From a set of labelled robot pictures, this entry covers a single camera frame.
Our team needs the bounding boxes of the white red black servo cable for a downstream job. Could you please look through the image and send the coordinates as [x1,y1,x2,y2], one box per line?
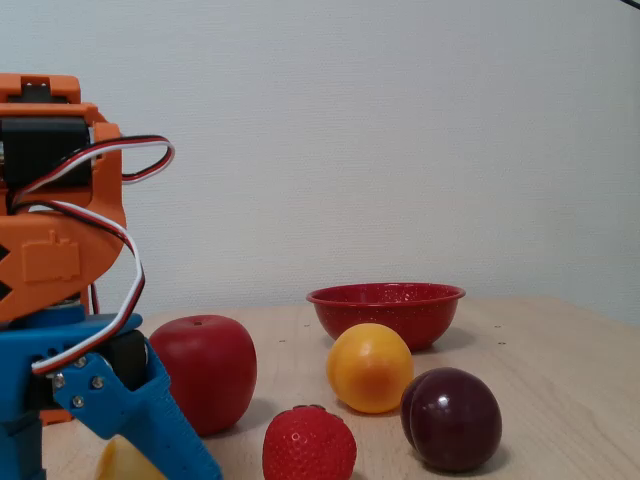
[5,133,177,214]
[7,198,147,377]

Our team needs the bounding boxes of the red toy apple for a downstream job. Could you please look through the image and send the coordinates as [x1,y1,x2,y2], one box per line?
[148,314,259,437]

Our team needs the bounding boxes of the red speckled enamel bowl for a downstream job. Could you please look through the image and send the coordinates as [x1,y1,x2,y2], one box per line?
[305,282,467,353]

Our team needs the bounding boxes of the orange robot base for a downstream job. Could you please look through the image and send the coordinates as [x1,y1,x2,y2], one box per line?
[38,408,72,427]

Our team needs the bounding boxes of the yellow orange toy apricot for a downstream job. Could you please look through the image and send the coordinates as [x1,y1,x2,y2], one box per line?
[326,322,415,415]

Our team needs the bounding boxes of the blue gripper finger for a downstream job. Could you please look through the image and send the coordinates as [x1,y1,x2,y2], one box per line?
[0,413,47,480]
[51,344,224,480]

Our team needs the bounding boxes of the yellow toy banana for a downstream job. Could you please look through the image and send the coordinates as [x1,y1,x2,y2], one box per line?
[96,434,167,480]

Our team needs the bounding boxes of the red toy strawberry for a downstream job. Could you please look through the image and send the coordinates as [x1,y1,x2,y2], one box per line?
[262,404,358,480]

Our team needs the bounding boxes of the dark purple toy plum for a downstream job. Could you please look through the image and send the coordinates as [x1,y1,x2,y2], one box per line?
[399,367,503,474]

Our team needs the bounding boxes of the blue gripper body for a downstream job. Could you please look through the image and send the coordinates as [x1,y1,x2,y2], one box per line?
[0,305,152,424]

